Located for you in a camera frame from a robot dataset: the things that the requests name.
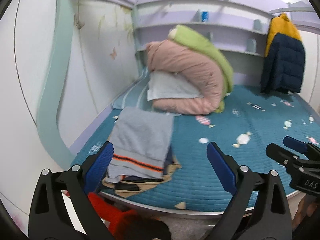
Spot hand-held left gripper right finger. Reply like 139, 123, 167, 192
206, 142, 293, 240

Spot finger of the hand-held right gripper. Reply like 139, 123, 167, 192
283, 136, 320, 153
265, 143, 300, 168

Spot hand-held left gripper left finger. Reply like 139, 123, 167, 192
29, 141, 115, 240

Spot grey and navy zip jacket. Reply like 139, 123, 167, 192
106, 107, 175, 183

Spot person's right hand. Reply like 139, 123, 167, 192
292, 194, 320, 233

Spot teal patterned bedsheet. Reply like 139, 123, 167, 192
71, 84, 320, 212

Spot folded tan pants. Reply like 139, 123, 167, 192
102, 152, 183, 198

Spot red cloth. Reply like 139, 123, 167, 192
87, 192, 141, 239

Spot blue striped pillow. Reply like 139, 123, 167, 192
112, 66, 153, 110

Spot yellow and navy puffer jacket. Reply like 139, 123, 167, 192
260, 13, 306, 95

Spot pink quilt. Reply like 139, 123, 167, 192
146, 39, 226, 116

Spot white pillow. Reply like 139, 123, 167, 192
147, 70, 204, 102

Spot green quilt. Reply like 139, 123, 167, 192
168, 24, 234, 114

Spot teal loft bed frame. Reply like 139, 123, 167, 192
36, 0, 320, 221

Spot lilac wall shelf unit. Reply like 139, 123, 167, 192
132, 0, 273, 58

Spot metal hanging rail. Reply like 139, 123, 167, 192
269, 6, 316, 15

